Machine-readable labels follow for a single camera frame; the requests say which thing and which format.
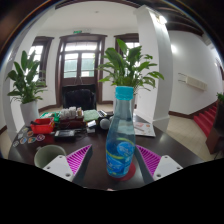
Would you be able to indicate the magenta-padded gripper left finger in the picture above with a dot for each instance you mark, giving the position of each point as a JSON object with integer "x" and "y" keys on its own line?
{"x": 78, "y": 161}

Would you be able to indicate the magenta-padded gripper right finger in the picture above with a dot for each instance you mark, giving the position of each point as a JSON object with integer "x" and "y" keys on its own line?
{"x": 150, "y": 161}

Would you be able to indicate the clear blue-capped drink bottle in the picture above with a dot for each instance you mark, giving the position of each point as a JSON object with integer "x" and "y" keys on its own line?
{"x": 120, "y": 153}

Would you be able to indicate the black flat device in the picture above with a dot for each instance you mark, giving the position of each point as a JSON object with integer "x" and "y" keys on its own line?
{"x": 65, "y": 134}

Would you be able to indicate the grey-green mug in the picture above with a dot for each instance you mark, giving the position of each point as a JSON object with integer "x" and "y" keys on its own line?
{"x": 46, "y": 153}

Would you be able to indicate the printed magazine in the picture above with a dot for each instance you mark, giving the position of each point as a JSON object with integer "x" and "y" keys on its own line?
{"x": 145, "y": 129}

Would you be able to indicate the brown box with white items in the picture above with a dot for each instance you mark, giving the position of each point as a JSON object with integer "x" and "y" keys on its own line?
{"x": 71, "y": 120}

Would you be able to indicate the round printed sticker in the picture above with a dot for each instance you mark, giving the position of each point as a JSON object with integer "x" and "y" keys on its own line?
{"x": 40, "y": 137}
{"x": 30, "y": 133}
{"x": 31, "y": 140}
{"x": 23, "y": 140}

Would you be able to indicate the black grey headphones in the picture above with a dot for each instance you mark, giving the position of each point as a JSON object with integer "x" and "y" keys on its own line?
{"x": 105, "y": 123}

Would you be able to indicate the red plastic box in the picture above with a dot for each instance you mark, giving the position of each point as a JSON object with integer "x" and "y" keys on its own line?
{"x": 42, "y": 126}

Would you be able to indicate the green flat box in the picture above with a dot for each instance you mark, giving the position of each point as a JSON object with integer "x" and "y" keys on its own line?
{"x": 49, "y": 115}

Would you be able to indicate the black office chair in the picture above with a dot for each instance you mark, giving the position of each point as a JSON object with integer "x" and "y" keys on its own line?
{"x": 80, "y": 98}

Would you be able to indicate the red carpeted staircase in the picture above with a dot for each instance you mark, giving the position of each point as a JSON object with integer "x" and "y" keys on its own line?
{"x": 206, "y": 118}

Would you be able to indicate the dark wooden cabinet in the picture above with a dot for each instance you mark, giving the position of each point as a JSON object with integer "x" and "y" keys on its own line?
{"x": 216, "y": 130}

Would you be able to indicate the white square pillar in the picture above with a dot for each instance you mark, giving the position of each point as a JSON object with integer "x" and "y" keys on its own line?
{"x": 158, "y": 83}
{"x": 10, "y": 111}

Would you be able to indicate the leafy plant in white pot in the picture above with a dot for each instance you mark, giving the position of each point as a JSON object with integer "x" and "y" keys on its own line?
{"x": 26, "y": 83}
{"x": 128, "y": 68}

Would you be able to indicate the dark wooden glazed double door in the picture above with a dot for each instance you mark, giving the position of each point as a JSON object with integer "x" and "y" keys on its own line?
{"x": 80, "y": 66}

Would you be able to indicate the small green bush plant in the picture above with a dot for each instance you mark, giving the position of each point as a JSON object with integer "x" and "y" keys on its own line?
{"x": 220, "y": 98}

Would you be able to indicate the dark wooden framed window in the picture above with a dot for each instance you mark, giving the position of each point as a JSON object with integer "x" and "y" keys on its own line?
{"x": 130, "y": 39}
{"x": 41, "y": 56}

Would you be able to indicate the green exit sign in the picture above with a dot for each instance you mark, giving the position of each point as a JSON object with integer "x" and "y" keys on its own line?
{"x": 77, "y": 32}

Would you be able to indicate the bright pillar spotlight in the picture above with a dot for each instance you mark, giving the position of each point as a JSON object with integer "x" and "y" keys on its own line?
{"x": 162, "y": 19}

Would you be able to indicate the white wall-mounted unit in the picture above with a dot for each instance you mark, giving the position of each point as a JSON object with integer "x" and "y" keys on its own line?
{"x": 193, "y": 82}

